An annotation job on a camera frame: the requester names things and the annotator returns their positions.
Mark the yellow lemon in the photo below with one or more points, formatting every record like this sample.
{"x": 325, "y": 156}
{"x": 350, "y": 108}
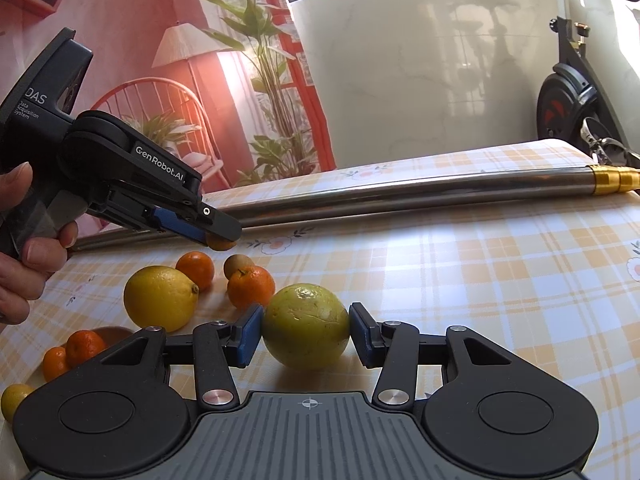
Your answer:
{"x": 160, "y": 297}

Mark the printed wall tapestry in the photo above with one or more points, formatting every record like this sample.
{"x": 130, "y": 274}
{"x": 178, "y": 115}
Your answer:
{"x": 125, "y": 10}

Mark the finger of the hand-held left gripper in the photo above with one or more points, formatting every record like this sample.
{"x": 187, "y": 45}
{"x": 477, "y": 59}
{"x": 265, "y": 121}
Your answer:
{"x": 220, "y": 222}
{"x": 175, "y": 222}

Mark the brown kiwi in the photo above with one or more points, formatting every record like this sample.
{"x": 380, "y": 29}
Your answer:
{"x": 234, "y": 265}

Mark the metal pole with gold end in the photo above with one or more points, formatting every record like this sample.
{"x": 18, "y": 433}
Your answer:
{"x": 400, "y": 192}

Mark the plaid floral tablecloth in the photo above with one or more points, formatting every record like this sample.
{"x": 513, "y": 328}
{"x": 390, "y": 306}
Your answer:
{"x": 450, "y": 270}

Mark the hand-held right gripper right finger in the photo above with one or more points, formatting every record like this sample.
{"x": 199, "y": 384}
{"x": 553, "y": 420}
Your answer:
{"x": 365, "y": 335}

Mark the orange mandarin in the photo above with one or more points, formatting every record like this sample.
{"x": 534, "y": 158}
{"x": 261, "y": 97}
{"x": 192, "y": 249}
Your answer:
{"x": 55, "y": 364}
{"x": 196, "y": 270}
{"x": 251, "y": 287}
{"x": 222, "y": 245}
{"x": 86, "y": 347}

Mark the person's left hand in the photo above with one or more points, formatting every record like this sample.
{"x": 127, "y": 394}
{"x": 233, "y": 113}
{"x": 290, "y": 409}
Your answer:
{"x": 35, "y": 270}

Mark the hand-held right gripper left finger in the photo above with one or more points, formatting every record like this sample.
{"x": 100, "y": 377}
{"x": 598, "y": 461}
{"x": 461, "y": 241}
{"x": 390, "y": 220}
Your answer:
{"x": 247, "y": 335}

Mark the black exercise bike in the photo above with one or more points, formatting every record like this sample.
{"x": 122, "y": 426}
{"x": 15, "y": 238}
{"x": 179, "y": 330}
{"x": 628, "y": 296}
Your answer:
{"x": 560, "y": 105}

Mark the yellow-green orange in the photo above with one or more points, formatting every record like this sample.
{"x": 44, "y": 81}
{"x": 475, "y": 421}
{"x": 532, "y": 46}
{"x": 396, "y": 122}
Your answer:
{"x": 305, "y": 327}
{"x": 15, "y": 401}

